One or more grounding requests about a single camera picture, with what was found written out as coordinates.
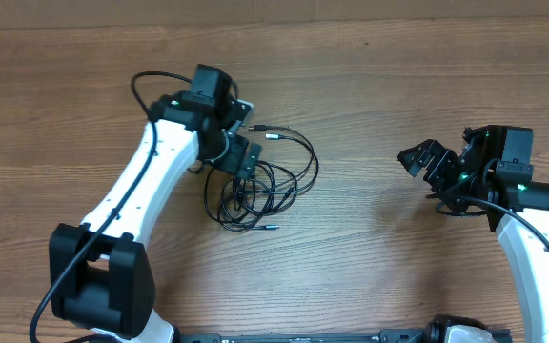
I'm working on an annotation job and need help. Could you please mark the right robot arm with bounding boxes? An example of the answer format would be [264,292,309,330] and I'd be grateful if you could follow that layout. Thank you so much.
[397,125,549,342]

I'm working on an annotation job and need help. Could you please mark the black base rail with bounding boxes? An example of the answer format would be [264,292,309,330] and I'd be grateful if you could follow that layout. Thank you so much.
[178,326,512,343]

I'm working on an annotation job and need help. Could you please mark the black USB cable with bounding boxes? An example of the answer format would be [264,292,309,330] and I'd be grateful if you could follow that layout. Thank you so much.
[216,132,316,232]
[202,123,320,233]

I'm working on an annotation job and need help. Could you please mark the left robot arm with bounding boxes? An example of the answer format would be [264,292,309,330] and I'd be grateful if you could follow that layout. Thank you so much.
[30,65,261,342]

